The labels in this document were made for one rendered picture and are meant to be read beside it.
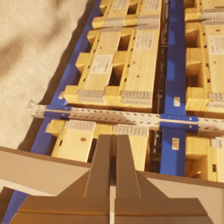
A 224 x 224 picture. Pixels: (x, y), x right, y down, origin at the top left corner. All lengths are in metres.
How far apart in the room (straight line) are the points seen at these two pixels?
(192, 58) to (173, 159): 0.74
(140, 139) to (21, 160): 0.79
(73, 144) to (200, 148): 0.74
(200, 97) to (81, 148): 0.81
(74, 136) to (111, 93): 0.40
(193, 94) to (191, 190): 0.97
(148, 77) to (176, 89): 0.22
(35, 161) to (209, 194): 0.22
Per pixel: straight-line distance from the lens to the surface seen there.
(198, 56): 1.38
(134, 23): 1.80
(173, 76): 1.32
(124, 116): 1.14
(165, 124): 1.10
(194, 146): 1.01
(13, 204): 1.32
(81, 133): 1.08
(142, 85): 1.18
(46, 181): 0.25
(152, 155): 2.12
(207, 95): 1.17
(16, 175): 0.28
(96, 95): 1.20
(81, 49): 1.74
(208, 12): 1.81
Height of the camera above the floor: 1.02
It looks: 16 degrees down
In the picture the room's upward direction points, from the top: 95 degrees clockwise
